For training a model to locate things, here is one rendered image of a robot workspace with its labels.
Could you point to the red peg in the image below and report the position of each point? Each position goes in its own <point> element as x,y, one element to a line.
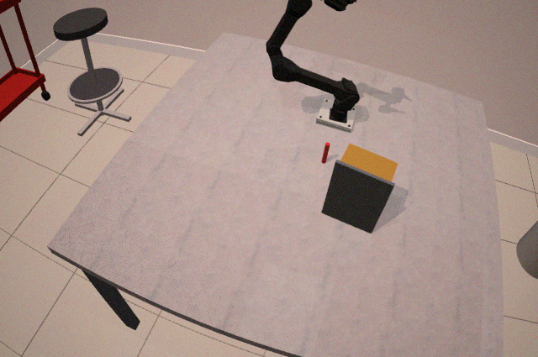
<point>326,150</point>

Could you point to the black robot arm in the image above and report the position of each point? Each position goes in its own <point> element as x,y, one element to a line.
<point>283,69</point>

